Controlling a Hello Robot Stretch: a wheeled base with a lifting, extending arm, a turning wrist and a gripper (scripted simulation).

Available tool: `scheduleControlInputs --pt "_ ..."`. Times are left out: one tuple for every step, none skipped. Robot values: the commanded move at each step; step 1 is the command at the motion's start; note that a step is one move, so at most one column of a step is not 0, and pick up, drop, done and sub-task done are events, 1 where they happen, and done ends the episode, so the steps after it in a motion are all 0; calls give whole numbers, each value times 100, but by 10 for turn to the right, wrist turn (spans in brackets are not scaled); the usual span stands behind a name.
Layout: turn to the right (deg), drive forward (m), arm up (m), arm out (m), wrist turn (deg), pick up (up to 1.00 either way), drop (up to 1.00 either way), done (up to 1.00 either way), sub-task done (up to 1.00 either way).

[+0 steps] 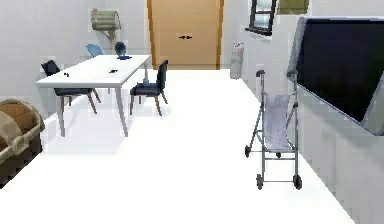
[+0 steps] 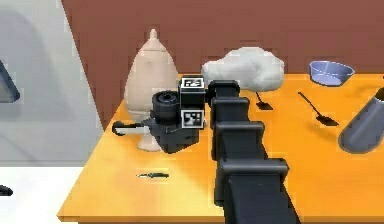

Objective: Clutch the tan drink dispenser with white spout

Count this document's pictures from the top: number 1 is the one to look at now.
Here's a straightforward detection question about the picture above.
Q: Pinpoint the tan wooden double door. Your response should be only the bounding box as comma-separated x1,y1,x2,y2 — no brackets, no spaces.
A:
146,0,225,71

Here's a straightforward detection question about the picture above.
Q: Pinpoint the dark round vase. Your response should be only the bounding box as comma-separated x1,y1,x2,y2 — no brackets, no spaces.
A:
114,41,127,57

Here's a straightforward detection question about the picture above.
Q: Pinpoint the brown wooden chest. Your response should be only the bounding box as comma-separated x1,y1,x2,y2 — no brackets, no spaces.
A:
0,98,46,190

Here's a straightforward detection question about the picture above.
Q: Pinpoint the grey folding stroller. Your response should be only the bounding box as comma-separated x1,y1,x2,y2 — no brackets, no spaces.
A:
244,69,303,191

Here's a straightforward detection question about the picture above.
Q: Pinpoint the black chair with wooden legs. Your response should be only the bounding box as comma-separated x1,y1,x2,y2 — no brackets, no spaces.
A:
129,59,169,117
40,59,102,115

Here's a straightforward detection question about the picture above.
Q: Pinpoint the white dining table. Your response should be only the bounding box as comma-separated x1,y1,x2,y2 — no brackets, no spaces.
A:
35,54,152,138

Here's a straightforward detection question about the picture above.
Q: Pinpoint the black framed window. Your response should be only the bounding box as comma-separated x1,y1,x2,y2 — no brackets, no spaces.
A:
245,0,278,36

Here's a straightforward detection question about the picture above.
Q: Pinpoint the blue chair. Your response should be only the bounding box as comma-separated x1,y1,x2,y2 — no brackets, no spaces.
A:
86,43,104,58

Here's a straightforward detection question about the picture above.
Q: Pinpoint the black television set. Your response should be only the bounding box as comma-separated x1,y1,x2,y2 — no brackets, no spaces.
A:
286,16,384,137

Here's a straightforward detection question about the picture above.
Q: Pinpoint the olive green wall picture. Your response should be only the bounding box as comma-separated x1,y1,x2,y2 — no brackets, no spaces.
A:
276,0,310,15

